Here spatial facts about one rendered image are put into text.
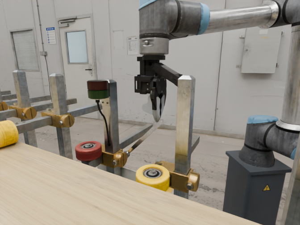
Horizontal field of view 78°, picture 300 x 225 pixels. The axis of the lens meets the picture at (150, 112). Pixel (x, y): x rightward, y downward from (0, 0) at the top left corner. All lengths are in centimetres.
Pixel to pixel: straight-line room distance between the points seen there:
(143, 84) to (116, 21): 325
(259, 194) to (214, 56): 228
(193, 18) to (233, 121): 275
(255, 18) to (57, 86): 85
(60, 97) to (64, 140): 17
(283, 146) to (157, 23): 83
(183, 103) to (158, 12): 26
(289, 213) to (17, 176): 62
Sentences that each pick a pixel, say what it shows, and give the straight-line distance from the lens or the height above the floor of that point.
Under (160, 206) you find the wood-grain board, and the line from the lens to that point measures 38.
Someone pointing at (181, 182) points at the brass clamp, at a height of 85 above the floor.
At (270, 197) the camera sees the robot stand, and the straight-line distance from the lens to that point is 136.
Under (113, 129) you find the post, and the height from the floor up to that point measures 95.
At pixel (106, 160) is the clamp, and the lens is 66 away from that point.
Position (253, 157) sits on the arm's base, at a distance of 124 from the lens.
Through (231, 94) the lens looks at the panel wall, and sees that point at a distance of 317.
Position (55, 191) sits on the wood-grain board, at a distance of 46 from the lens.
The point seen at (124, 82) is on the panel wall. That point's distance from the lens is 367.
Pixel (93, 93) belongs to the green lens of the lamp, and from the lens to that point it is 54.
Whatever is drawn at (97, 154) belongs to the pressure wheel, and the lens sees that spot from 61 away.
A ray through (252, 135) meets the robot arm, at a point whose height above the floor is 77.
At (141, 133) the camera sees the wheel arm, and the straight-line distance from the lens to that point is 86.
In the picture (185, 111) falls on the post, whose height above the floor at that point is 104.
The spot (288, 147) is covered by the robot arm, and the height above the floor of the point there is 78.
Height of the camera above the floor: 115
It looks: 14 degrees down
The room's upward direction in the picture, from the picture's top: straight up
